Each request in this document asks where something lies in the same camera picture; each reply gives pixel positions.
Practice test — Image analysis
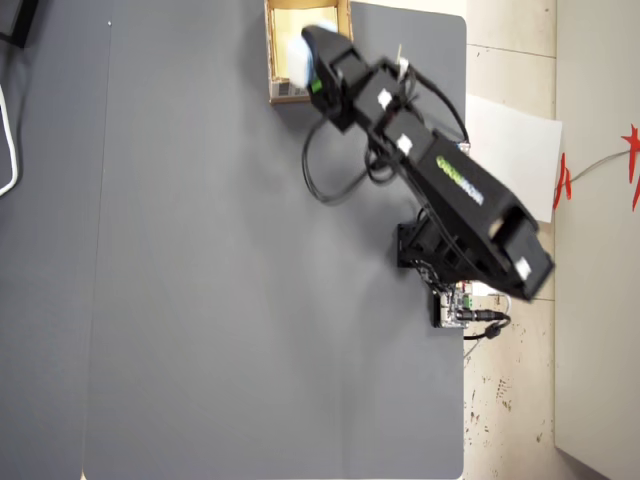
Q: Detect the thick black camera cable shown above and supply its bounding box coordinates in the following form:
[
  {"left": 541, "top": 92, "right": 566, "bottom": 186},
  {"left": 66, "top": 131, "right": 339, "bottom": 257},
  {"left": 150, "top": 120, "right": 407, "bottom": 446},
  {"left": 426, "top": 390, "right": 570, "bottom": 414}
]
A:
[{"left": 301, "top": 118, "right": 394, "bottom": 205}]

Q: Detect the light blue foam block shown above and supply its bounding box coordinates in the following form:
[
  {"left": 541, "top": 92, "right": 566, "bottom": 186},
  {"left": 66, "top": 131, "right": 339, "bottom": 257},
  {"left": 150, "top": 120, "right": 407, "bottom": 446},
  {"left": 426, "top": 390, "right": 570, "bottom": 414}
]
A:
[{"left": 287, "top": 19, "right": 341, "bottom": 89}]

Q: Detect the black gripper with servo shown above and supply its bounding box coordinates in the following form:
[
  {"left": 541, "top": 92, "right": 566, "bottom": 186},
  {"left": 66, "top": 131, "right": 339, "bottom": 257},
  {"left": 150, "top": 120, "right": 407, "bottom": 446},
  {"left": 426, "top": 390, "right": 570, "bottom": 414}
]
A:
[{"left": 301, "top": 24, "right": 431, "bottom": 151}]

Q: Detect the white paper sheet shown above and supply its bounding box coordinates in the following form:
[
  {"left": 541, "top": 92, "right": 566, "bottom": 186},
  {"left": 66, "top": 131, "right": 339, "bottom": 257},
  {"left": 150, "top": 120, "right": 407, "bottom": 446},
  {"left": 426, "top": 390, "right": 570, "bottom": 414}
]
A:
[{"left": 464, "top": 93, "right": 564, "bottom": 225}]

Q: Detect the white cable loop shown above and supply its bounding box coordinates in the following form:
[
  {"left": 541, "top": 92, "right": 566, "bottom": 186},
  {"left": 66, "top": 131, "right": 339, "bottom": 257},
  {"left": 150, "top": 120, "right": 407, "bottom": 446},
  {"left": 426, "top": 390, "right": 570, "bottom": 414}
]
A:
[{"left": 0, "top": 84, "right": 23, "bottom": 199}]

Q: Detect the black power cable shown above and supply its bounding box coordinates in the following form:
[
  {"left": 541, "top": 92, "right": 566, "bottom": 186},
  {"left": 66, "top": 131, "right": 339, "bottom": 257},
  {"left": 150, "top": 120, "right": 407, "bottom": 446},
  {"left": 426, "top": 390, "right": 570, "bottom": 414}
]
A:
[{"left": 462, "top": 308, "right": 512, "bottom": 343}]

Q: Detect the white cabinet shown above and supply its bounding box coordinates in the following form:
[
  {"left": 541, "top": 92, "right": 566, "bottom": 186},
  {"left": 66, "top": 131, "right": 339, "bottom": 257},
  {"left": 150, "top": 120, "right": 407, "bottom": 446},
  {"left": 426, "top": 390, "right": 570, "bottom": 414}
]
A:
[{"left": 553, "top": 0, "right": 640, "bottom": 480}]

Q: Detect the large gray table mat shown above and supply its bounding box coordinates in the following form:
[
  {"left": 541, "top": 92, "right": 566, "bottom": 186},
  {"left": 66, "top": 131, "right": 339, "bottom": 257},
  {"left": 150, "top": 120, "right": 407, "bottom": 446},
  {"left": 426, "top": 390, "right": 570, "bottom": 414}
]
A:
[{"left": 82, "top": 0, "right": 469, "bottom": 480}]

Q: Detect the brown cardboard box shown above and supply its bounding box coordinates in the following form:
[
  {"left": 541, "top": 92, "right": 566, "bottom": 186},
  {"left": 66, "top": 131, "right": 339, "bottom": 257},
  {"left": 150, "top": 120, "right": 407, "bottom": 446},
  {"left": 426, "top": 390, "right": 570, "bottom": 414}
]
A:
[{"left": 264, "top": 0, "right": 354, "bottom": 105}]

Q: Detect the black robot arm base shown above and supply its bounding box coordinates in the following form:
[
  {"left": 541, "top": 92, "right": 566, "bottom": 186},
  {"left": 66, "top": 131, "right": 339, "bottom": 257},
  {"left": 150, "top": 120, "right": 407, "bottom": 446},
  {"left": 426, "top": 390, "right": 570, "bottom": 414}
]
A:
[{"left": 397, "top": 209, "right": 471, "bottom": 282}]

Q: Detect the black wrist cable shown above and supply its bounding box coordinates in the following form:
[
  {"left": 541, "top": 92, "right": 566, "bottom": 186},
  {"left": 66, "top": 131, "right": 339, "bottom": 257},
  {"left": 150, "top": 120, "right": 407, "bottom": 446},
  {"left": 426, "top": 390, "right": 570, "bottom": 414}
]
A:
[{"left": 405, "top": 67, "right": 472, "bottom": 149}]

